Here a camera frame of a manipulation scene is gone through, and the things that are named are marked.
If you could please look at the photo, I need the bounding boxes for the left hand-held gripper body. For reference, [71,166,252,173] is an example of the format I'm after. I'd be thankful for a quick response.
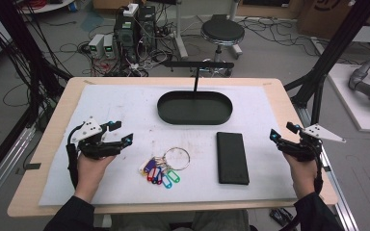
[70,116,123,160]

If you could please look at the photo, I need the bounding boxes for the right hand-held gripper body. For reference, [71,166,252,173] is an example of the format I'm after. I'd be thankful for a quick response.
[277,123,347,163]

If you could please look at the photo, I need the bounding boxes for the key ring with coloured tags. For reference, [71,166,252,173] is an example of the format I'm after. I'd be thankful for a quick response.
[139,146,191,191]

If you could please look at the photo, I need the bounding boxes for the black oval tray with hanger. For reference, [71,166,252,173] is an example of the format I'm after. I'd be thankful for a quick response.
[156,61,235,126]

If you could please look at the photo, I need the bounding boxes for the person's left hand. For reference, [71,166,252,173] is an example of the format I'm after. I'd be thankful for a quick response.
[76,153,117,194]

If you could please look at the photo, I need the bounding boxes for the person's right hand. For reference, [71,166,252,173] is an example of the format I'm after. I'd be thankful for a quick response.
[282,152,318,200]

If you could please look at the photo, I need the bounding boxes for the white table mat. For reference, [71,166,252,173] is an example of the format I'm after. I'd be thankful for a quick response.
[38,84,299,207]

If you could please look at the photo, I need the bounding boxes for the white platform board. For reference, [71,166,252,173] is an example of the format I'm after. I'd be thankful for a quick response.
[327,63,370,134]

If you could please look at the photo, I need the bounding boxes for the black device under table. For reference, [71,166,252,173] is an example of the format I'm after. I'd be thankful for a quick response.
[269,207,294,227]

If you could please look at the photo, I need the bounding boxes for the grey power supply unit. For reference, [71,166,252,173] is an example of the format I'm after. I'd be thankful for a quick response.
[103,34,117,60]
[88,34,106,60]

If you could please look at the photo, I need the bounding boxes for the black computer tower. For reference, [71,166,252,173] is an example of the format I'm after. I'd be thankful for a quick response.
[113,13,140,63]
[137,5,158,50]

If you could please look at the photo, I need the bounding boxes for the person's legs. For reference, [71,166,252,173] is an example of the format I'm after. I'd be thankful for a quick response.
[109,209,252,231]

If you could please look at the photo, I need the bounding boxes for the white power adapter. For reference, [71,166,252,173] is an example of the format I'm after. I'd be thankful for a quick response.
[122,3,140,18]

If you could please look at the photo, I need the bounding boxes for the cardboard box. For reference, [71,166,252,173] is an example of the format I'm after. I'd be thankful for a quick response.
[296,0,370,40]

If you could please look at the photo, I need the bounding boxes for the black round stool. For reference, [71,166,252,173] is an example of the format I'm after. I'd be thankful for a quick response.
[199,18,246,62]

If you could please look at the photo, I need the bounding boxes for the left hand-held gripper cable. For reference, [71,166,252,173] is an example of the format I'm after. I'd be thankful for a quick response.
[66,124,84,190]

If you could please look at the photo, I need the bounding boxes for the hand-held gripper cable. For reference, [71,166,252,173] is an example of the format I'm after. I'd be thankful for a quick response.
[312,141,325,195]
[66,124,84,190]

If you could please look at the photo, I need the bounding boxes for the right hand-held gripper cable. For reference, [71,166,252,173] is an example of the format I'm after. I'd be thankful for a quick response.
[312,141,325,195]

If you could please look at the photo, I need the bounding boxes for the aluminium rail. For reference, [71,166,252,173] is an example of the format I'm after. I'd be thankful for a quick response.
[296,105,360,231]
[0,125,37,215]

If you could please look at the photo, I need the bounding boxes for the black frame post with cables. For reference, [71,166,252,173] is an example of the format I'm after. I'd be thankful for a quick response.
[0,0,74,130]

